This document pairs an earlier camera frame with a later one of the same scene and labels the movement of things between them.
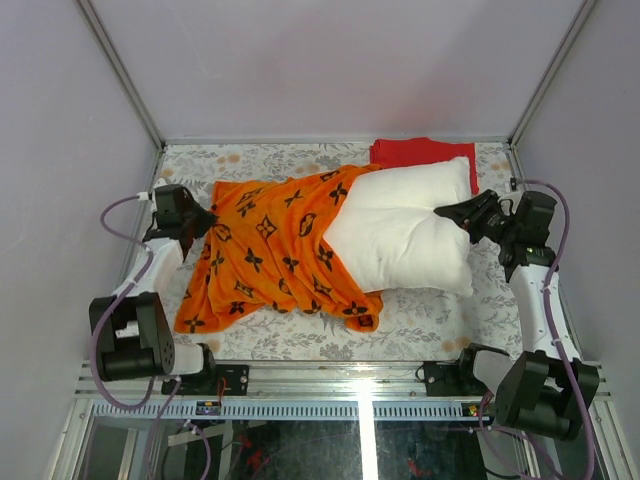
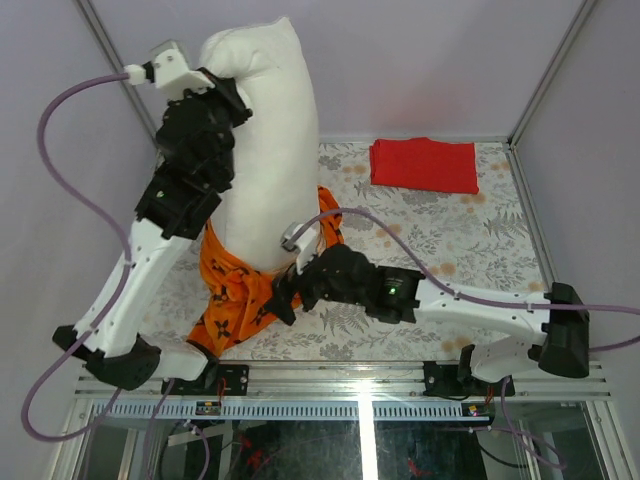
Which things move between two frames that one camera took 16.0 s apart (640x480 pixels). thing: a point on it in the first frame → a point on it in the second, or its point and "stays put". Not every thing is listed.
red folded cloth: (409, 151) stays put
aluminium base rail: (297, 392) stays put
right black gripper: (472, 210) → (284, 290)
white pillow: (385, 230) → (276, 188)
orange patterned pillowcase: (265, 250) → (238, 298)
